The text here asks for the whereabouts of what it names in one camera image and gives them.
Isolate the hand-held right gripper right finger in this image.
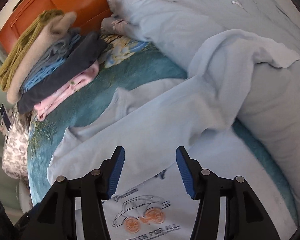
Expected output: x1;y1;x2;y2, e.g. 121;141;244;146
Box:
176;146;282;240

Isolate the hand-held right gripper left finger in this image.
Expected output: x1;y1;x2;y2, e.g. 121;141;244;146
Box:
21;146;125;240

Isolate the light blue printed shirt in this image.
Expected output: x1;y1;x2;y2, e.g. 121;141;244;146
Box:
47;29;300;240

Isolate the grey leaf pattern pillow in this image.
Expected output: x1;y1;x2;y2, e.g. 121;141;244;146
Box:
2;105;32;180

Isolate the teal floral blanket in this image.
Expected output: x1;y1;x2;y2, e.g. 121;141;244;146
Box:
27;35;298;228

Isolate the pink folded garment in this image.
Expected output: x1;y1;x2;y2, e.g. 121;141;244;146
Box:
34;60;100;122

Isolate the smartphone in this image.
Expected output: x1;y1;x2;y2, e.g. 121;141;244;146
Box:
0;104;12;130

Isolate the dark navy folded garment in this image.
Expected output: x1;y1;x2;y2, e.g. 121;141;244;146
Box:
17;32;108;114

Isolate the sky blue folded garment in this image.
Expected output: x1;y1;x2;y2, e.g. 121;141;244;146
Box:
22;34;80;93

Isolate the beige fuzzy sweater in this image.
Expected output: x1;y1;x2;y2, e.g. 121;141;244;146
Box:
6;11;77;103

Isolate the olive green knit sweater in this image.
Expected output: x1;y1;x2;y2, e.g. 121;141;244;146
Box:
0;9;65;92

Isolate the light blue flowered duvet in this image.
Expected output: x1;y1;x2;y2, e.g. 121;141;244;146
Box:
105;0;300;188

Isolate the orange wooden headboard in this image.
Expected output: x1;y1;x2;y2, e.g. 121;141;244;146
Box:
0;0;115;48

